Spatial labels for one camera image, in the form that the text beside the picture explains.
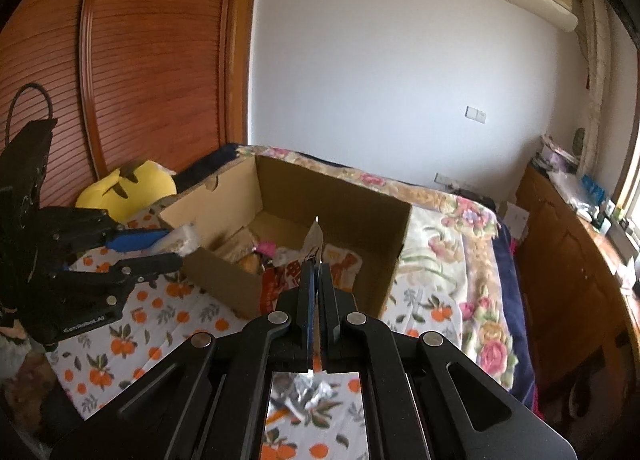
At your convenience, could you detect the pale patterned curtain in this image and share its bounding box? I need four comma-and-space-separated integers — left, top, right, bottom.
580, 0, 617, 165

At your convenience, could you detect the clear plastic bag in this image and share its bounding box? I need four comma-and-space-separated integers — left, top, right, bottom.
547, 170, 591, 205

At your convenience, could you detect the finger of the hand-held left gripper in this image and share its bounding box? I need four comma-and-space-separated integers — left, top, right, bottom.
59, 252, 184, 307
36, 207, 172, 261

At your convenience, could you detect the row of blue bottles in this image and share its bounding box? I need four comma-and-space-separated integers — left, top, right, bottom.
580, 175, 607, 201

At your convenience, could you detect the silver foil snack packet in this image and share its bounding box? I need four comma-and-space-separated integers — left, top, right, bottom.
267, 372, 336, 423

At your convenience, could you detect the wooden counter cabinet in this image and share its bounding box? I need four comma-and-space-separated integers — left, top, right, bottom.
515, 162, 640, 391

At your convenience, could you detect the white paper bag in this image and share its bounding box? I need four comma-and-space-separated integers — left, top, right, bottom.
500, 200, 531, 241

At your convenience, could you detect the orange fruit print tablecloth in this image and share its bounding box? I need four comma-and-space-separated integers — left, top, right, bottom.
47, 205, 436, 460

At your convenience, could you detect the black cable loop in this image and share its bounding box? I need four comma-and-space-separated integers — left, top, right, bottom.
6, 82, 55, 145

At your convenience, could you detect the orange red snack packet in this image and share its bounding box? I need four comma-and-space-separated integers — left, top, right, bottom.
260, 245, 363, 317

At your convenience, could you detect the stack of small boxes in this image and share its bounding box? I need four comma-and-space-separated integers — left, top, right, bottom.
532, 135, 576, 171

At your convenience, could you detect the orange brown snack packet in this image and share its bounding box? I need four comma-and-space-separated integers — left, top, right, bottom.
237, 252, 266, 275

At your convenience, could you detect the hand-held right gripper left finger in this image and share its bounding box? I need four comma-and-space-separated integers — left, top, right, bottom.
50, 264, 318, 460

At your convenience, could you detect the brown cardboard box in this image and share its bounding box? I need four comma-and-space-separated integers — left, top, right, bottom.
157, 154, 413, 321

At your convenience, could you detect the pale beige snack packet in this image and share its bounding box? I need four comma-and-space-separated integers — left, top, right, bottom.
150, 222, 202, 257

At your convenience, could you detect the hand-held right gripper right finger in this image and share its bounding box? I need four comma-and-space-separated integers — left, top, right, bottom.
319, 264, 577, 460

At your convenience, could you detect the wooden slatted wardrobe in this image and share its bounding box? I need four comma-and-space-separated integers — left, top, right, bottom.
0, 0, 258, 221

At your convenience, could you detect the yellow plush toy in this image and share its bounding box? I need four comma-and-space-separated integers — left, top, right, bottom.
75, 160, 178, 223

